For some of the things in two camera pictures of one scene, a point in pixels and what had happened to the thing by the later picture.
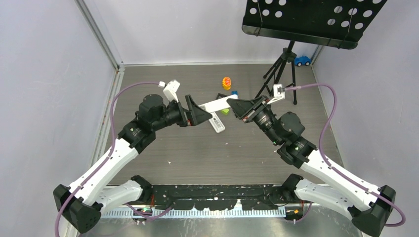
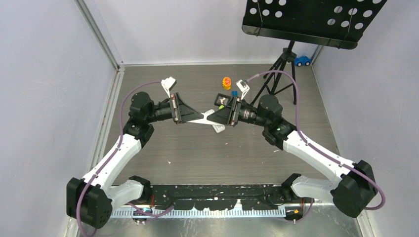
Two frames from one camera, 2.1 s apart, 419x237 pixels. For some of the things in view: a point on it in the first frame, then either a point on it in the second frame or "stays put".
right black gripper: (240, 107) → (227, 115)
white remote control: (217, 123) stays put
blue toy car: (302, 60) stays put
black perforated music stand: (337, 23) stays put
